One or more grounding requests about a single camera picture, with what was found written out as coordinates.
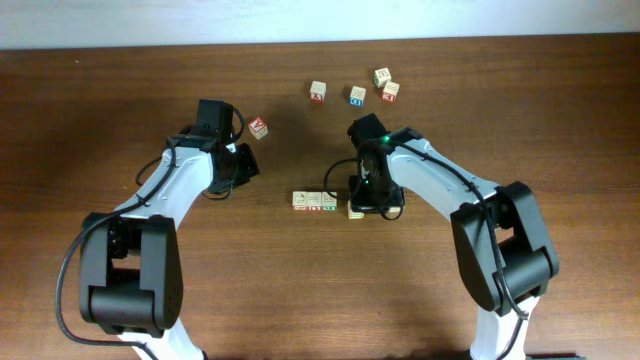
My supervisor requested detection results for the red edged picture block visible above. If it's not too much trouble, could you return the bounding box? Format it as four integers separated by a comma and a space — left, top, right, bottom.
292, 191, 308, 211

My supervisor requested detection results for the red letter A block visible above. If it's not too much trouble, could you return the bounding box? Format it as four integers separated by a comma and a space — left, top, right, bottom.
248, 117, 268, 139

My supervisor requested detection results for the blue edged wooden block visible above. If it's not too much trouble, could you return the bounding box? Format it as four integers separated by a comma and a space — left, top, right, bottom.
349, 86, 366, 107

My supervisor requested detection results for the red letter K block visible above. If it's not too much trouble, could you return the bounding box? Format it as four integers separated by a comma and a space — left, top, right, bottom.
381, 81, 400, 103

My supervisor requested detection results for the plain top wooden block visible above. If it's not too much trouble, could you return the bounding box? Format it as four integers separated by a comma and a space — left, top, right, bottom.
374, 68, 392, 88

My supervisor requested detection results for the red letter X block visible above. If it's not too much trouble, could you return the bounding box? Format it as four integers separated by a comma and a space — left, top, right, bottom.
309, 81, 327, 103

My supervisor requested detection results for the red letter U block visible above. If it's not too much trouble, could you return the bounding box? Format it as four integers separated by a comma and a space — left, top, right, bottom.
306, 192, 322, 211

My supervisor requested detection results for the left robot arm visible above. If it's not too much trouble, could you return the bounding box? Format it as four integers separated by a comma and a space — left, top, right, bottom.
78, 99, 259, 359

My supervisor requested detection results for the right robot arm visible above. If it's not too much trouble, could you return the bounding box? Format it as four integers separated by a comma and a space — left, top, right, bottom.
347, 114, 559, 359

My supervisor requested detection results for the yellow edged wooden block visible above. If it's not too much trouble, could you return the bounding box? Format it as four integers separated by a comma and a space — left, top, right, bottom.
347, 202, 364, 220

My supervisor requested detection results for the green edged wooden block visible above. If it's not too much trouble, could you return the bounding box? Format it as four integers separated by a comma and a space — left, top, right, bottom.
321, 192, 337, 211

